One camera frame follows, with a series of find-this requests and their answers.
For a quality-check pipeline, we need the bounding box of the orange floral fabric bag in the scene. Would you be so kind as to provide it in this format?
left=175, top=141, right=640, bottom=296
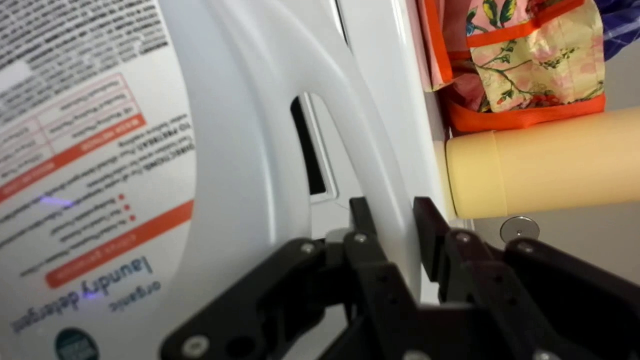
left=418, top=0, right=609, bottom=135

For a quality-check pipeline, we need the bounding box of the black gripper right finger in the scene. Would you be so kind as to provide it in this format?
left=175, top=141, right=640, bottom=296
left=412, top=194, right=640, bottom=360

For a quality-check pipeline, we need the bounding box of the round grey wall plate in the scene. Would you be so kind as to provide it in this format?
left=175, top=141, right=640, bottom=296
left=498, top=214, right=545, bottom=243

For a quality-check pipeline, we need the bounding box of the white laundry detergent bottle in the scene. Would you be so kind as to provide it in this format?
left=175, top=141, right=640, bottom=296
left=0, top=0, right=421, bottom=360

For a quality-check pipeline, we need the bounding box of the yellow water bottle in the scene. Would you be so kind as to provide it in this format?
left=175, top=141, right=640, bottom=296
left=442, top=107, right=640, bottom=221

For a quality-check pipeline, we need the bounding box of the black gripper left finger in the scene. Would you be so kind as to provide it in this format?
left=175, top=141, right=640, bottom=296
left=158, top=194, right=425, bottom=360

